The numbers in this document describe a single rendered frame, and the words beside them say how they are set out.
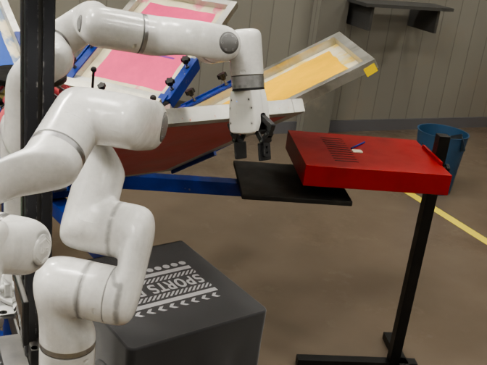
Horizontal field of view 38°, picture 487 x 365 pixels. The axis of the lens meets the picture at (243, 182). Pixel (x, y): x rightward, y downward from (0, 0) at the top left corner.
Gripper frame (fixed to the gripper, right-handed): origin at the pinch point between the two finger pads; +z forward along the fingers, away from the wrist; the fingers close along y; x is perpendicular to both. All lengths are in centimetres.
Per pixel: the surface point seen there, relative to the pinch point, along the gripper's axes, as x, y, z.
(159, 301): -4, -43, 43
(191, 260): 18, -60, 38
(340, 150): 113, -89, 13
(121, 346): -23, -31, 48
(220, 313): 8, -31, 47
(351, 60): 107, -74, -24
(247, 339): 16, -29, 56
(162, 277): 4, -54, 40
